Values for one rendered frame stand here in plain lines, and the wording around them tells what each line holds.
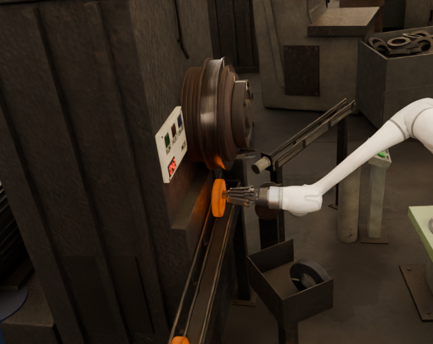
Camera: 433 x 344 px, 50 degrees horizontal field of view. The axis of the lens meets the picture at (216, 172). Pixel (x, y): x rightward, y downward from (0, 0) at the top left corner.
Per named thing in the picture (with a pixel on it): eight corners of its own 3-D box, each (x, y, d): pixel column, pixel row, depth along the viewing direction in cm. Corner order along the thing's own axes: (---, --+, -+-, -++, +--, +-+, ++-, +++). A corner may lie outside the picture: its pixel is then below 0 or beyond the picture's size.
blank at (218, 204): (216, 220, 196) (224, 220, 195) (209, 210, 181) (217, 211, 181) (219, 185, 201) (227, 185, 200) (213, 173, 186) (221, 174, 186)
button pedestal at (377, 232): (361, 246, 281) (366, 156, 251) (358, 222, 301) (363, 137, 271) (389, 246, 277) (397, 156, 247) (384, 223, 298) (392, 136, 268)
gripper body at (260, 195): (267, 211, 184) (244, 209, 186) (269, 198, 192) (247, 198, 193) (267, 195, 181) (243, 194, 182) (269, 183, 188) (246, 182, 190)
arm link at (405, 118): (383, 112, 183) (404, 124, 172) (421, 86, 183) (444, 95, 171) (393, 136, 190) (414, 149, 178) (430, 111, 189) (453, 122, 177)
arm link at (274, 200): (283, 201, 191) (269, 200, 192) (283, 182, 187) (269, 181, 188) (281, 213, 183) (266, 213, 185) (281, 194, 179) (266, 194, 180)
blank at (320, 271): (331, 303, 161) (337, 297, 163) (318, 266, 157) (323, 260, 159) (296, 295, 173) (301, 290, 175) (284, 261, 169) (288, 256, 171)
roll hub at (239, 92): (234, 159, 187) (228, 94, 174) (244, 130, 211) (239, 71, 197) (248, 159, 186) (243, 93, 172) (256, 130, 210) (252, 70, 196)
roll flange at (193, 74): (184, 190, 188) (166, 80, 165) (208, 140, 228) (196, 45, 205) (208, 191, 186) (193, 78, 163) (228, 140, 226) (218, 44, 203)
